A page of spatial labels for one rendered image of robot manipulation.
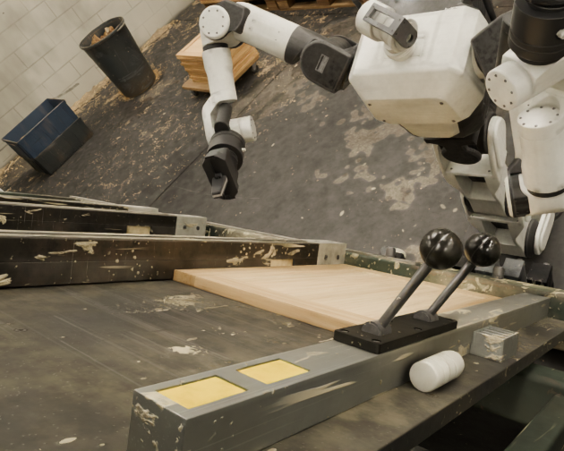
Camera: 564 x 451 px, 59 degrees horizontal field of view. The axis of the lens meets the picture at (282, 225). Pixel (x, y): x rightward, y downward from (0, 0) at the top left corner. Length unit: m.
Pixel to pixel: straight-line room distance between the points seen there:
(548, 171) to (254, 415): 0.68
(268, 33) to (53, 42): 5.14
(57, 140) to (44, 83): 1.18
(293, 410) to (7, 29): 5.92
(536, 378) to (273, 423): 0.54
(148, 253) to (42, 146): 4.36
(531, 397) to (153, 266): 0.61
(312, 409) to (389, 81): 0.82
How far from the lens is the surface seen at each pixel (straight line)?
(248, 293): 0.78
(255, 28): 1.28
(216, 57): 1.31
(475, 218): 1.81
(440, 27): 1.11
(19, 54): 6.18
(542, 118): 0.88
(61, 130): 5.25
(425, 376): 0.52
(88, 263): 0.81
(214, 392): 0.34
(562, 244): 2.17
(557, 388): 0.83
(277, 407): 0.36
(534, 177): 0.92
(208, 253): 0.95
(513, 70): 0.80
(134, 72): 5.42
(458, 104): 1.10
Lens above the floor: 1.88
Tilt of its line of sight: 40 degrees down
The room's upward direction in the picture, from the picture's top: 33 degrees counter-clockwise
